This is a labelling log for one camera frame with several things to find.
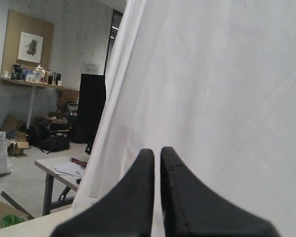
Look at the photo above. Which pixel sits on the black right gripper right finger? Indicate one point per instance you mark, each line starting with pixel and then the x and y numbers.
pixel 191 209

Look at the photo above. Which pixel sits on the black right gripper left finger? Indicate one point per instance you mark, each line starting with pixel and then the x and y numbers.
pixel 125 211

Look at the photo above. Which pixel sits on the green bottle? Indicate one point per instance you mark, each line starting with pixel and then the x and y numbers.
pixel 10 220

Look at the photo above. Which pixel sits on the grey background table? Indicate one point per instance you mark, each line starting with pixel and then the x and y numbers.
pixel 48 166

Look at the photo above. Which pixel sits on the black cabinet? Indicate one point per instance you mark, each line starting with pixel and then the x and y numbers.
pixel 92 98

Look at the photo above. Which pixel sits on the cardboard box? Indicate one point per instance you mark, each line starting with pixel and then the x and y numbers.
pixel 16 143

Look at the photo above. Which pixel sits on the white backdrop curtain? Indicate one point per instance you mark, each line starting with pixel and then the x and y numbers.
pixel 215 80

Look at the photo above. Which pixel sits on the wooden wall shelf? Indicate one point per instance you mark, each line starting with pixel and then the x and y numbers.
pixel 33 84

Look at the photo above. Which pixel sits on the framed picture on wall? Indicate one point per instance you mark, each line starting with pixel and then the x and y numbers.
pixel 30 48

